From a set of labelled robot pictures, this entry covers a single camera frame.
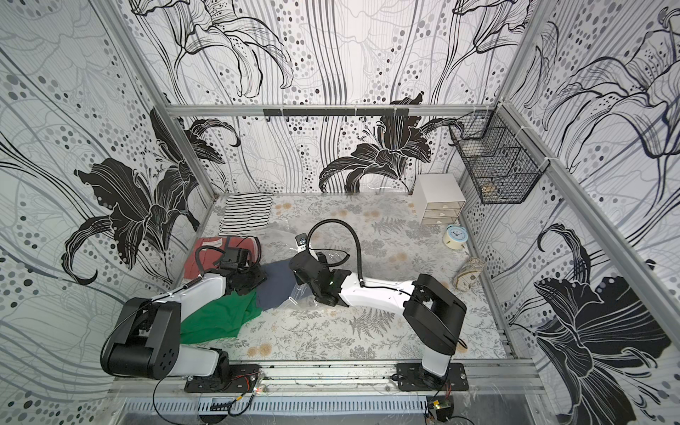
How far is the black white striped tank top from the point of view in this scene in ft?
3.59

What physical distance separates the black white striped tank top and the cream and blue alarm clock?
0.75 meters

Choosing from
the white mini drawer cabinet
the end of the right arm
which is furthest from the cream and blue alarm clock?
the end of the right arm

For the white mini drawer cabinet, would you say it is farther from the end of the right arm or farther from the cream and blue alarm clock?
the end of the right arm

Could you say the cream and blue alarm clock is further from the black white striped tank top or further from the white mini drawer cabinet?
the black white striped tank top

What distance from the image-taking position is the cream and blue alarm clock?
3.29ft
